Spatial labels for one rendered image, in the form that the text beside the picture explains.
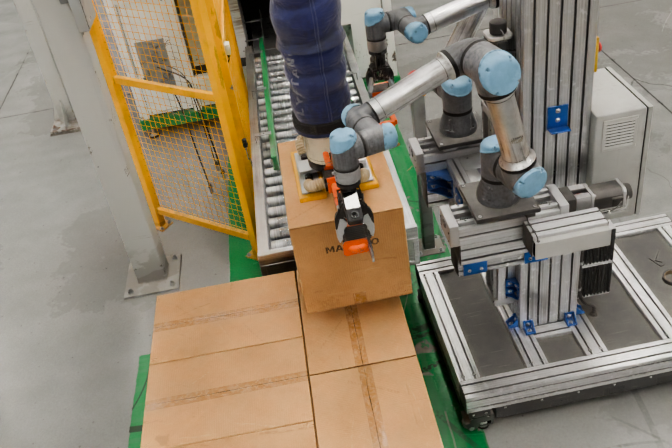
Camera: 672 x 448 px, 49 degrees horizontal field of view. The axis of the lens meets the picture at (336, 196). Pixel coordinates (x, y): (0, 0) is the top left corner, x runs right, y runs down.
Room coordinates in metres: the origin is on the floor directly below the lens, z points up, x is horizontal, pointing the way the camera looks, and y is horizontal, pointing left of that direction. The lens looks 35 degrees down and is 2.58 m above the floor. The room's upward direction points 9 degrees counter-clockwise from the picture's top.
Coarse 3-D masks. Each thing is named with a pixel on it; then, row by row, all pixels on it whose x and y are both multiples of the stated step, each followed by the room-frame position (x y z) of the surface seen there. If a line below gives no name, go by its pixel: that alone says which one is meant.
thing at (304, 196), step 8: (296, 152) 2.50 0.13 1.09; (296, 160) 2.43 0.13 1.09; (296, 168) 2.38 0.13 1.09; (296, 176) 2.33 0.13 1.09; (304, 176) 2.31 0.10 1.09; (312, 176) 2.28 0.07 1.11; (320, 176) 2.30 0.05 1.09; (296, 184) 2.28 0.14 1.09; (304, 192) 2.20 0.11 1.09; (320, 192) 2.19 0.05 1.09; (304, 200) 2.17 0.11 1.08; (312, 200) 2.18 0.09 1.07
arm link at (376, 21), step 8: (376, 8) 2.65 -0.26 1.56; (368, 16) 2.61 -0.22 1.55; (376, 16) 2.60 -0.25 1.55; (384, 16) 2.63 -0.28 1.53; (368, 24) 2.61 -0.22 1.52; (376, 24) 2.60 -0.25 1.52; (384, 24) 2.61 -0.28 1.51; (368, 32) 2.61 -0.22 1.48; (376, 32) 2.60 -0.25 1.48; (384, 32) 2.62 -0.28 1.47; (368, 40) 2.62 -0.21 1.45; (376, 40) 2.60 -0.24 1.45
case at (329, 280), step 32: (288, 160) 2.48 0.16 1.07; (384, 160) 2.36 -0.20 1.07; (288, 192) 2.26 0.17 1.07; (384, 192) 2.15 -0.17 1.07; (288, 224) 2.06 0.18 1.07; (320, 224) 2.04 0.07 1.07; (384, 224) 2.04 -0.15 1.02; (320, 256) 2.03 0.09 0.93; (352, 256) 2.04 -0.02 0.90; (384, 256) 2.04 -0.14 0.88; (320, 288) 2.03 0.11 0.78; (352, 288) 2.04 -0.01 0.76; (384, 288) 2.04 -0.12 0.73
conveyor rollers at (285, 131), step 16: (256, 64) 4.62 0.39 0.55; (272, 64) 4.61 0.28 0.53; (272, 80) 4.35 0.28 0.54; (272, 96) 4.16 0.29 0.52; (288, 96) 4.08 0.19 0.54; (352, 96) 3.94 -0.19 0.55; (288, 112) 3.89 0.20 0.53; (288, 128) 3.71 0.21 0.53; (272, 160) 3.36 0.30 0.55; (272, 176) 3.26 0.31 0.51; (272, 192) 3.08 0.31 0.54; (272, 208) 2.92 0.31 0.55; (272, 224) 2.81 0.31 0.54; (272, 240) 2.72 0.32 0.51; (288, 240) 2.65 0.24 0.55
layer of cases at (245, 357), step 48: (240, 288) 2.38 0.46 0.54; (288, 288) 2.34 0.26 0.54; (192, 336) 2.14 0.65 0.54; (240, 336) 2.10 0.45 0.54; (288, 336) 2.06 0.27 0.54; (336, 336) 2.02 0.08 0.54; (384, 336) 1.98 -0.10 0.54; (192, 384) 1.90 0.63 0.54; (240, 384) 1.86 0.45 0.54; (288, 384) 1.82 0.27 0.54; (336, 384) 1.79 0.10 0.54; (384, 384) 1.75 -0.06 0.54; (144, 432) 1.71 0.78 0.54; (192, 432) 1.68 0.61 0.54; (240, 432) 1.65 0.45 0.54; (288, 432) 1.62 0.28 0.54; (336, 432) 1.58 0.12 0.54; (384, 432) 1.55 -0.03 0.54; (432, 432) 1.52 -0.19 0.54
